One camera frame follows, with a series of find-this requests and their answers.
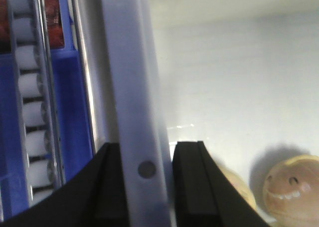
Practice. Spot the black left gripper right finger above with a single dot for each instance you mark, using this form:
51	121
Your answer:
203	195

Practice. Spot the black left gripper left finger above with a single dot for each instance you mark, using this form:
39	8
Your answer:
95	197

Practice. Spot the cream plush ball green trim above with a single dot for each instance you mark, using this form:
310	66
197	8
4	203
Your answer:
240	186

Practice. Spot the pink plush ball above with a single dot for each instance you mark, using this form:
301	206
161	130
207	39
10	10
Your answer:
291	191

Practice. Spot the white Totelife plastic crate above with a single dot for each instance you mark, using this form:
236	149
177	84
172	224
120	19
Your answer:
242	76

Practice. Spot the blue bin beside crate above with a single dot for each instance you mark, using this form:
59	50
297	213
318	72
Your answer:
71	104

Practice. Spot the white roller track left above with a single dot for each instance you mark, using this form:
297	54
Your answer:
37	112

